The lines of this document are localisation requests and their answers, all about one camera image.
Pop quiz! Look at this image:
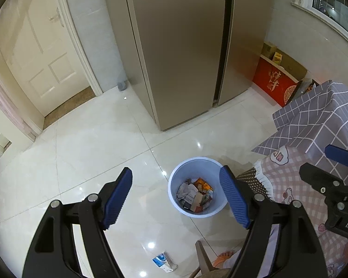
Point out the person's foot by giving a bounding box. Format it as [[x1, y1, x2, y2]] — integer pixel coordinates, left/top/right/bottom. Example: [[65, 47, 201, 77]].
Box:
[[213, 250, 235, 268]]

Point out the grey paper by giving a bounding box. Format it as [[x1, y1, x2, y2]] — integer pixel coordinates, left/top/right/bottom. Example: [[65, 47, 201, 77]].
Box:
[[177, 181, 198, 206]]

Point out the beige cushioned wooden chair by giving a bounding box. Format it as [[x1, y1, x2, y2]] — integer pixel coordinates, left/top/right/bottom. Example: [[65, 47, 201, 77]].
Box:
[[188, 240, 238, 278]]

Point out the gold double-door refrigerator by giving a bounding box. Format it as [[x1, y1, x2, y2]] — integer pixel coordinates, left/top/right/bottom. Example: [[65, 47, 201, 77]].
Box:
[[103, 0, 274, 131]]

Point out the large cardboard box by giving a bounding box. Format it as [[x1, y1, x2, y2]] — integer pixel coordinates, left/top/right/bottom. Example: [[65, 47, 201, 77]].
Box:
[[281, 51, 308, 82]]

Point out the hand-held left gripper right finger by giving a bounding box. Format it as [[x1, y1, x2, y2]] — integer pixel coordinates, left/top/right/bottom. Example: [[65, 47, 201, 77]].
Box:
[[219, 165, 328, 278]]

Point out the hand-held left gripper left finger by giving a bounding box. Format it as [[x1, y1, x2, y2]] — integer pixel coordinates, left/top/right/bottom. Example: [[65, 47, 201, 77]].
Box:
[[22, 167, 133, 278]]

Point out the small cardboard box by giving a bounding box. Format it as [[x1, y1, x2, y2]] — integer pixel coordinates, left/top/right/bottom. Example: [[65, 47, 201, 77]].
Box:
[[262, 42, 277, 60]]

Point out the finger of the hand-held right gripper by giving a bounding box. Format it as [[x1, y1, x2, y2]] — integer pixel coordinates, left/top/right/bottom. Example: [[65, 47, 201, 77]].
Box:
[[299, 163, 348, 201], [325, 144, 348, 168]]

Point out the brown cardboard piece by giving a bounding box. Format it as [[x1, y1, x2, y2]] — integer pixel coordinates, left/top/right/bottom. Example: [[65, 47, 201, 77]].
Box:
[[188, 191, 212, 212]]

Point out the yellow box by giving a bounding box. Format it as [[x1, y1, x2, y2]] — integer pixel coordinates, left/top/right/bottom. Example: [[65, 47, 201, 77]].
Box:
[[272, 51, 285, 66]]

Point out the orange foil packet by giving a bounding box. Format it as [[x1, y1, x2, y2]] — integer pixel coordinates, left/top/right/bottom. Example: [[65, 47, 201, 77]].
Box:
[[194, 178, 213, 193]]

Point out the white panel door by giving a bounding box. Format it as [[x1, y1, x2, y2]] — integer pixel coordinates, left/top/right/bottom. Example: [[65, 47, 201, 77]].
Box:
[[0, 0, 103, 116]]

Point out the pink checked cloth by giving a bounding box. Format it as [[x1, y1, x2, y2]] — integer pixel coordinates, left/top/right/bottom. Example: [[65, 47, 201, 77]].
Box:
[[254, 146, 348, 278]]

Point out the red printed box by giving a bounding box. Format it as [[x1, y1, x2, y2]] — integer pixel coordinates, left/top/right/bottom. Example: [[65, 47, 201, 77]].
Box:
[[252, 56, 303, 107]]

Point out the light blue plastic bin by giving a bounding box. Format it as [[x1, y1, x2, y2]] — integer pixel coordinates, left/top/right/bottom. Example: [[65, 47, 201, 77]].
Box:
[[168, 157, 229, 218]]

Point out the white framed window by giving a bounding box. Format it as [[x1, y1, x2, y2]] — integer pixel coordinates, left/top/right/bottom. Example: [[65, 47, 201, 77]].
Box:
[[291, 0, 348, 55]]

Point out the metal door handle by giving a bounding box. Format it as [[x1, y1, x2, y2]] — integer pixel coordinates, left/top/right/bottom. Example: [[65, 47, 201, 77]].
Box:
[[48, 7, 61, 22]]

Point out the brown dotted cloth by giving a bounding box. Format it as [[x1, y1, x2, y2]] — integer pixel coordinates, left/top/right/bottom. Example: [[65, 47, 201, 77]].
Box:
[[236, 166, 274, 202]]

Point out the blue white carton box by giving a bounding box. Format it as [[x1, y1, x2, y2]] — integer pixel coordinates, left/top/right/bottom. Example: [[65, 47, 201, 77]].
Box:
[[152, 251, 176, 272]]

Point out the grey checked tablecloth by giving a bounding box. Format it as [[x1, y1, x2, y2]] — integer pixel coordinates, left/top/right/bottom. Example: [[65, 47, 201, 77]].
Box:
[[251, 81, 348, 186]]

